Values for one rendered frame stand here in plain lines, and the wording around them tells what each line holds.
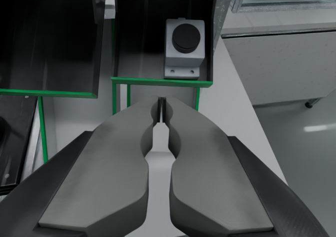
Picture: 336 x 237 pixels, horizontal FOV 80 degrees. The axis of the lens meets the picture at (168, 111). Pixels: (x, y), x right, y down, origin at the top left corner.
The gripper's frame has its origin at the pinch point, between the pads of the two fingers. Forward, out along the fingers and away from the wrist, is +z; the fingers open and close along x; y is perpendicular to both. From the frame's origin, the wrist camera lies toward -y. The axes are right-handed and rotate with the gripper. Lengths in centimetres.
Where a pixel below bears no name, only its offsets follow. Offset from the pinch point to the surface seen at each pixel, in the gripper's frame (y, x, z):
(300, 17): 6, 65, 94
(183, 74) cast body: 3.6, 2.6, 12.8
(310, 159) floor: 100, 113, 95
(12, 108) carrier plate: 22, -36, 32
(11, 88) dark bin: 6.6, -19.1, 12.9
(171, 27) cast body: -1.6, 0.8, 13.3
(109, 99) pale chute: 13.9, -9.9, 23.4
